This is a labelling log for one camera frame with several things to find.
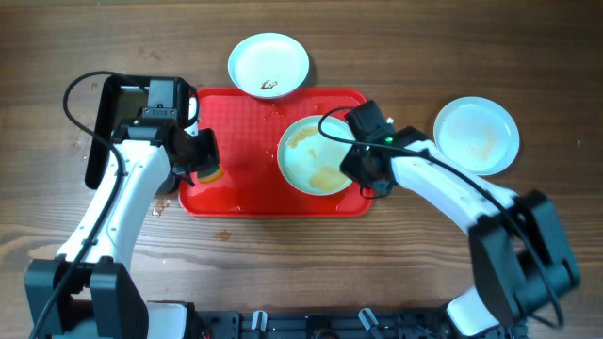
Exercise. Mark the red plastic tray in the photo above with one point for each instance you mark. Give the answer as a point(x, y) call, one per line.
point(249, 183)

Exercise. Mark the orange green sponge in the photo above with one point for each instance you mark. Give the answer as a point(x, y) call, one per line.
point(210, 175)

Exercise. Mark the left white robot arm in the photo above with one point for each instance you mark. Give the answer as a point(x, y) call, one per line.
point(86, 290)

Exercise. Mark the black water tray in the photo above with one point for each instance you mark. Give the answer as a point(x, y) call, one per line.
point(151, 99)

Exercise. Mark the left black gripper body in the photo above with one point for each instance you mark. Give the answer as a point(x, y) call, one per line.
point(205, 153)

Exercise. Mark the black mounting rail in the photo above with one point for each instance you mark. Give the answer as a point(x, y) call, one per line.
point(420, 323)

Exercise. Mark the white plate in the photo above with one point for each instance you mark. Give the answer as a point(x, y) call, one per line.
point(268, 65)
point(309, 161)
point(478, 134)

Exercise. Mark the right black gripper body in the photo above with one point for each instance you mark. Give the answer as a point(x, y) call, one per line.
point(360, 166)

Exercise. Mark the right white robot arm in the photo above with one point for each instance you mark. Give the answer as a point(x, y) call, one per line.
point(521, 258)

